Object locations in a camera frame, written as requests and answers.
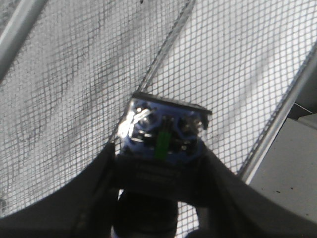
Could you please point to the left gripper black covered left finger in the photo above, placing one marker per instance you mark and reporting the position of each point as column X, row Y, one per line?
column 83, row 208

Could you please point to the silver mesh tray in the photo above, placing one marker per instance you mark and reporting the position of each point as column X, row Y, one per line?
column 67, row 89

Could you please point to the left gripper black covered right finger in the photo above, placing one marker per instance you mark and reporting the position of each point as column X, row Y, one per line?
column 235, row 210

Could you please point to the red emergency stop button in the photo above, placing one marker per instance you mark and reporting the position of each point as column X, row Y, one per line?
column 156, row 166

